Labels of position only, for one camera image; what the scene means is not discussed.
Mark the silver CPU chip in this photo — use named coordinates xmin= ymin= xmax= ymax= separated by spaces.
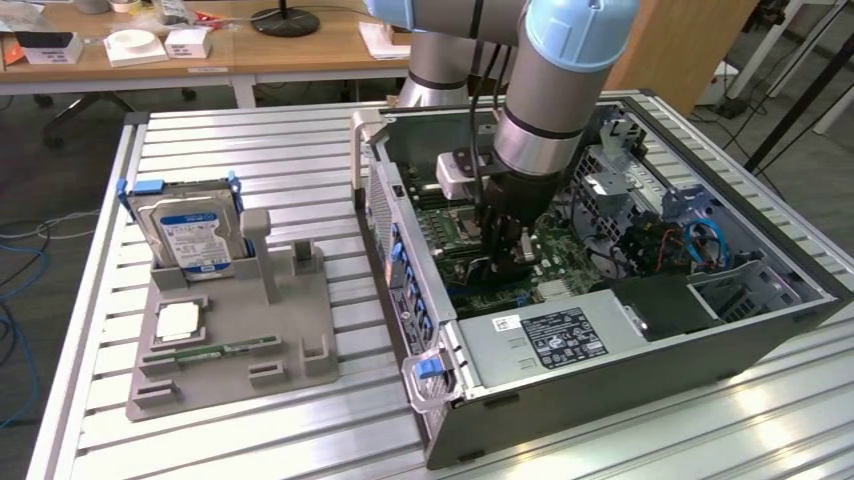
xmin=156 ymin=303 xmax=203 ymax=344

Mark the black plastic cover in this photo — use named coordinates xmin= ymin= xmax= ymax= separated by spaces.
xmin=590 ymin=274 xmax=726 ymax=342

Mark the blue wire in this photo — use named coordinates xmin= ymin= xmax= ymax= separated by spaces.
xmin=683 ymin=217 xmax=734 ymax=269

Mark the green motherboard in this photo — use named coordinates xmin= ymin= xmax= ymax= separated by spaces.
xmin=399 ymin=164 xmax=602 ymax=321

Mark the grey metal disk bay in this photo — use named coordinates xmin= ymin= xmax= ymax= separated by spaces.
xmin=686 ymin=249 xmax=806 ymax=324

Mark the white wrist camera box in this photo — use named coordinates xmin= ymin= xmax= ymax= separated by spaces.
xmin=434 ymin=152 xmax=483 ymax=202

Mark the blue floor cable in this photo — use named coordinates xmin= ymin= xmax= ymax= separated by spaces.
xmin=0 ymin=244 xmax=52 ymax=431

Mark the hard disk with blue carrier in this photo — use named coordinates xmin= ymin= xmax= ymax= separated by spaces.
xmin=114 ymin=172 xmax=246 ymax=286

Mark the wooden desk white frame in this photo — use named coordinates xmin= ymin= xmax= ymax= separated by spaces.
xmin=0 ymin=0 xmax=239 ymax=109
xmin=230 ymin=0 xmax=509 ymax=109

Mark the black stand pole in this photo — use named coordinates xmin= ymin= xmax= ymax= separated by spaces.
xmin=743 ymin=42 xmax=854 ymax=174

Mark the grey plastic parts rack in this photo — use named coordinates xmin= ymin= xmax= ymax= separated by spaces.
xmin=126 ymin=207 xmax=342 ymax=424

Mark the black installed RAM stick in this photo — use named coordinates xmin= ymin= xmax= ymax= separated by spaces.
xmin=439 ymin=243 xmax=486 ymax=266

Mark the grey power supply unit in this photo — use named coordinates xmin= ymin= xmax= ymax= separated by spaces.
xmin=457 ymin=289 xmax=649 ymax=389

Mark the black lamp stand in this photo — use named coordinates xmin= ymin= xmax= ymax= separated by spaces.
xmin=250 ymin=0 xmax=322 ymax=39

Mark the clear plastic bag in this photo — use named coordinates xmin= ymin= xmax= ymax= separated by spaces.
xmin=0 ymin=4 xmax=48 ymax=34

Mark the CPU socket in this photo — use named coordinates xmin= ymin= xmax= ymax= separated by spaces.
xmin=453 ymin=207 xmax=486 ymax=240

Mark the metal drive cage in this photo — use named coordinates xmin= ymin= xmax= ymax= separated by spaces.
xmin=573 ymin=144 xmax=669 ymax=239

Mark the brown wooden cabinet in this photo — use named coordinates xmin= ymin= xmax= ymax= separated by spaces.
xmin=599 ymin=0 xmax=762 ymax=109

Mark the open grey PC case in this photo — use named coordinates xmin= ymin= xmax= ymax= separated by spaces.
xmin=350 ymin=89 xmax=854 ymax=471

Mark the white box black lid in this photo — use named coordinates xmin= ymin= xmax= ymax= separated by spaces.
xmin=14 ymin=30 xmax=86 ymax=65

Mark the green expansion card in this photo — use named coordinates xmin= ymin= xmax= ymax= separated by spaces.
xmin=458 ymin=257 xmax=535 ymax=296

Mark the white table frame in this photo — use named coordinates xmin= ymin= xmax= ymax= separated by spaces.
xmin=723 ymin=0 xmax=854 ymax=101

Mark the green RAM stick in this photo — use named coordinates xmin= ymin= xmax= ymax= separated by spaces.
xmin=143 ymin=337 xmax=279 ymax=364

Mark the white booklet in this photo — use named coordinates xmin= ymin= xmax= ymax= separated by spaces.
xmin=358 ymin=20 xmax=412 ymax=61

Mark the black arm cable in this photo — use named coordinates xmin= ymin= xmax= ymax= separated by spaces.
xmin=466 ymin=0 xmax=519 ymax=211

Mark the black power wire bundle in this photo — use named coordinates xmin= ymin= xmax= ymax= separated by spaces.
xmin=586 ymin=209 xmax=689 ymax=279

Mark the orange box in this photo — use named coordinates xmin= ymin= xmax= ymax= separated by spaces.
xmin=0 ymin=37 xmax=26 ymax=71

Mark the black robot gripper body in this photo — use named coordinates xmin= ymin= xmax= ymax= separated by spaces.
xmin=481 ymin=169 xmax=569 ymax=236

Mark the black office chair base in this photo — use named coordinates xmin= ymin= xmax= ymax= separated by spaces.
xmin=32 ymin=89 xmax=139 ymax=149

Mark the white floor cable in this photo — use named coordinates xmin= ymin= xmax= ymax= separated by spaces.
xmin=0 ymin=209 xmax=102 ymax=241

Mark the blue case release latch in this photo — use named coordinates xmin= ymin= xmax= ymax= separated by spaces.
xmin=412 ymin=357 xmax=446 ymax=384

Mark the silver chipset heatsink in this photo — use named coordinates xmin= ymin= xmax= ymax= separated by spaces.
xmin=537 ymin=279 xmax=575 ymax=301

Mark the white cardboard box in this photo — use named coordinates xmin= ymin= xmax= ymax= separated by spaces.
xmin=163 ymin=27 xmax=215 ymax=60

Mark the red wire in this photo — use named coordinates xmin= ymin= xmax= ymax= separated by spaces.
xmin=653 ymin=224 xmax=670 ymax=272

